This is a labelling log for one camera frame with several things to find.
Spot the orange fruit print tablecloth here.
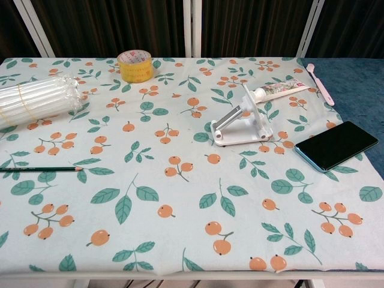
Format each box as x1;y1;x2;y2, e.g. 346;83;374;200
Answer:
0;56;384;274

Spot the yellow packing tape roll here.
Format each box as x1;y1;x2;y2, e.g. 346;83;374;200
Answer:
116;50;154;84

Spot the dark pleated curtain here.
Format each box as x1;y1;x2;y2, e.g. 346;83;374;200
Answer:
0;0;384;59

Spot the dark green pencil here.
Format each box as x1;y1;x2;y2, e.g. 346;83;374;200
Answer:
0;166;84;173

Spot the black smartphone blue edge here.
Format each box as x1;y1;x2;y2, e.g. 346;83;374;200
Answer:
295;121;380;173

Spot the blue velvet cloth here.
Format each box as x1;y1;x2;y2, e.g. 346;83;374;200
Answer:
299;56;384;181

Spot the white upright frame post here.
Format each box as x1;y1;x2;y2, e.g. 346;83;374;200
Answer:
182;0;202;58

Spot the white folding phone stand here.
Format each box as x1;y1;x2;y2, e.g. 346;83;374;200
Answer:
209;83;274;147

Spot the floral toothpaste tube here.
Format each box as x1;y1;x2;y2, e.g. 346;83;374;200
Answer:
254;78;310;103

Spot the pink toothbrush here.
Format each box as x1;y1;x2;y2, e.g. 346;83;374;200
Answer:
306;63;335;106

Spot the white slanted frame post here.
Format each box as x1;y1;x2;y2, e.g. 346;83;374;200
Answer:
13;0;56;58
295;0;326;58

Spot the bundle of clear wrapped straws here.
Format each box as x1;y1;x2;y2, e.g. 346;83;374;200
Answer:
0;75;88;130

